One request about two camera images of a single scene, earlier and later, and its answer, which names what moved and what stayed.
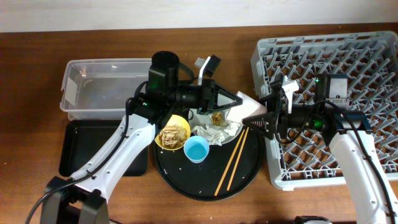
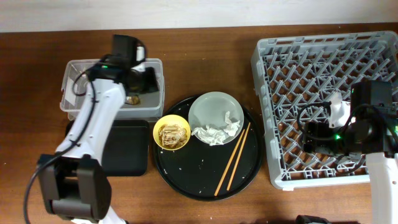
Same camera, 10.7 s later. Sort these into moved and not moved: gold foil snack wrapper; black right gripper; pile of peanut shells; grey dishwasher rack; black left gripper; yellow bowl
Moved: black right gripper; black left gripper; gold foil snack wrapper
Not moved: pile of peanut shells; grey dishwasher rack; yellow bowl
